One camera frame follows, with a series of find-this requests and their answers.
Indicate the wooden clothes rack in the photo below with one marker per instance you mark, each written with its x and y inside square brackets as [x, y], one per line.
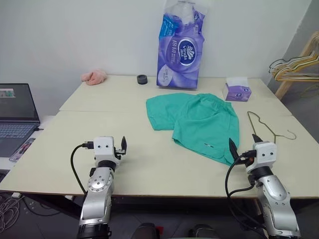
[286, 85]

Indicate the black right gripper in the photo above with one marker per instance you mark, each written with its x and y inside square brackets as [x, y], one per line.
[248, 158]

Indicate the black round puck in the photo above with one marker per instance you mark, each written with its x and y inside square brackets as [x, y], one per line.
[142, 79]

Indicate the grey laptop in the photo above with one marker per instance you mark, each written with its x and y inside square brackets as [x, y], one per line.
[15, 112]

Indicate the purple tissue multipack bag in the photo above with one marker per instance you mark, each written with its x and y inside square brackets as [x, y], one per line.
[179, 62]

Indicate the green shorts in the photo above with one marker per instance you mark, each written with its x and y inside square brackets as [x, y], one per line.
[199, 124]

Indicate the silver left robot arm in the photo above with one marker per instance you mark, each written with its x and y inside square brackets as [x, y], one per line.
[97, 199]

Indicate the small purple tissue pack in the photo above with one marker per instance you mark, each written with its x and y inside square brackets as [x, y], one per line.
[236, 93]

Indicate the pink fluffy cloth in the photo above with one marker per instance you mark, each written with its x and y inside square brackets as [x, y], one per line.
[93, 77]

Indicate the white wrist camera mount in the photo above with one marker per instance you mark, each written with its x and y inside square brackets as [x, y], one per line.
[265, 155]
[103, 147]

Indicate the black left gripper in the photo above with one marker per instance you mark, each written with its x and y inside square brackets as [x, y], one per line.
[119, 152]

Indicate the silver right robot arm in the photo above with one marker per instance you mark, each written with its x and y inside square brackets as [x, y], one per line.
[276, 199]

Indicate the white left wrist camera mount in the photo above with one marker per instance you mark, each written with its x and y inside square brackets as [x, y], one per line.
[103, 147]

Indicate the black table frame bar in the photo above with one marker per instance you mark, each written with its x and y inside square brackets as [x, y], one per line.
[49, 205]

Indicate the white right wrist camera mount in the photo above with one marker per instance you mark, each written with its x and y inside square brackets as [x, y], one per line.
[265, 155]

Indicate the dark rounded shape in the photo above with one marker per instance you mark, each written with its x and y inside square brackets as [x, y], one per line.
[203, 232]
[145, 231]

